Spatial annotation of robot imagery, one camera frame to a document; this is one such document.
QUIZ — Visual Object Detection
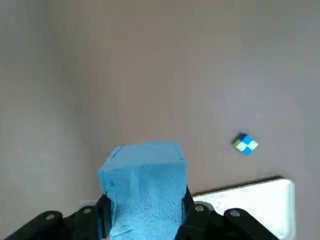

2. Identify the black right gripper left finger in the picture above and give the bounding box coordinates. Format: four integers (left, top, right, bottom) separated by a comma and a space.
0, 192, 113, 240

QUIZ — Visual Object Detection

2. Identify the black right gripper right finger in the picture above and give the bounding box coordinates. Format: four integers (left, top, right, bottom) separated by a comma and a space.
174, 185, 279, 240

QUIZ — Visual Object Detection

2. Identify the blue foam block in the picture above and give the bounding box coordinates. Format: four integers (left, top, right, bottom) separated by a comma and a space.
97, 139, 189, 240

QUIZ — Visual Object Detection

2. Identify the beige tray with bear drawing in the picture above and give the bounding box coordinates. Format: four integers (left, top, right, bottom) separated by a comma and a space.
191, 176, 296, 239

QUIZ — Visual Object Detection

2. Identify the blue green checkered cube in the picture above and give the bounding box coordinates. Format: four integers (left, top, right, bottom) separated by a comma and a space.
231, 132, 260, 156

